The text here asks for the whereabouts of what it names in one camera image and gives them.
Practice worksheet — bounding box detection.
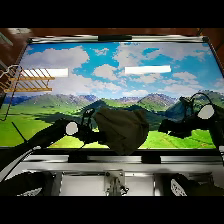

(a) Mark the olive green garment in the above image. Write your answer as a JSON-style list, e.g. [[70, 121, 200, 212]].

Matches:
[[93, 106, 150, 156]]

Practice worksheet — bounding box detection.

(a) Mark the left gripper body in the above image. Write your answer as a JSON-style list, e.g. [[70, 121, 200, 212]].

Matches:
[[77, 124, 102, 146]]

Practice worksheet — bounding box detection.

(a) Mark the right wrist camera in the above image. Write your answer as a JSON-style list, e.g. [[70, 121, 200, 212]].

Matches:
[[178, 96, 195, 118]]

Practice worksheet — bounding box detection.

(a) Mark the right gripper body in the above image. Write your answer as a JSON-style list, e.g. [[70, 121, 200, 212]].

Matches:
[[157, 117, 196, 140]]

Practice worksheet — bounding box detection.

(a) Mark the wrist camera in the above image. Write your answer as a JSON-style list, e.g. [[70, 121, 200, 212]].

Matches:
[[81, 107, 96, 129], [178, 96, 195, 118]]

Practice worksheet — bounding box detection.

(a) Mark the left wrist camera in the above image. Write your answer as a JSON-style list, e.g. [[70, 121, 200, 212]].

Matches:
[[81, 107, 96, 129]]

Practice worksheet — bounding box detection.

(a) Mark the black cable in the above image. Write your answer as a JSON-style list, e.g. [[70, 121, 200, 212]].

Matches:
[[189, 91, 214, 107]]

